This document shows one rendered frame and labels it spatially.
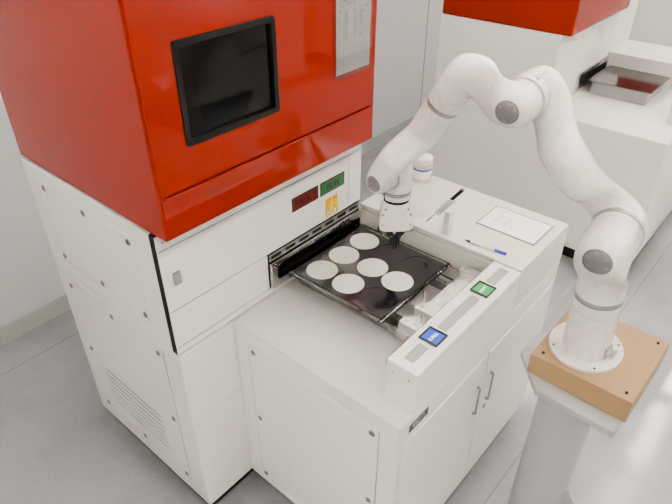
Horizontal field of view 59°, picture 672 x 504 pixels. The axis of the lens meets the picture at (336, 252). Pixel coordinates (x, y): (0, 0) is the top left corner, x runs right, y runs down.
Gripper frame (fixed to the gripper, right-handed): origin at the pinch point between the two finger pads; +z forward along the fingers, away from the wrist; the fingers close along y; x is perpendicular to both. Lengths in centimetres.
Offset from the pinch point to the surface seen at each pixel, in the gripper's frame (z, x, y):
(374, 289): 10.2, -10.7, -6.6
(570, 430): 37, -44, 47
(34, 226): 45, 87, -159
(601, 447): 101, -1, 88
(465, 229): 3.8, 12.1, 24.9
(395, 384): 11.5, -48.2, -4.0
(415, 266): 10.3, 0.8, 7.3
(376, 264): 10.0, 1.9, -5.1
